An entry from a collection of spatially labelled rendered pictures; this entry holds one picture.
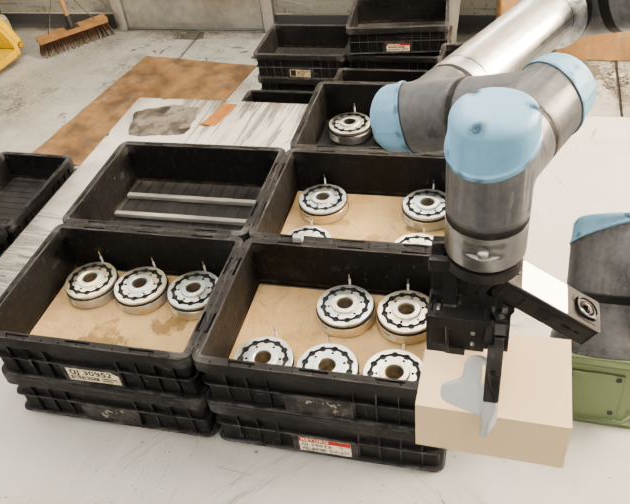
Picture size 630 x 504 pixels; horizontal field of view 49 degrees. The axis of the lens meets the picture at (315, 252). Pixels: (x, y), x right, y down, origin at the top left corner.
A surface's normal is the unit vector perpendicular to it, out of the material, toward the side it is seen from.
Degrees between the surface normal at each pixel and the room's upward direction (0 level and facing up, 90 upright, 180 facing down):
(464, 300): 90
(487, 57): 28
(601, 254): 55
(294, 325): 0
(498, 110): 1
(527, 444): 90
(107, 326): 0
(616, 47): 71
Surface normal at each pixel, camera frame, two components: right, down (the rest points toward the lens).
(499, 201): -0.01, 0.66
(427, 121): -0.68, 0.30
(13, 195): -0.11, -0.74
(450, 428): -0.25, 0.66
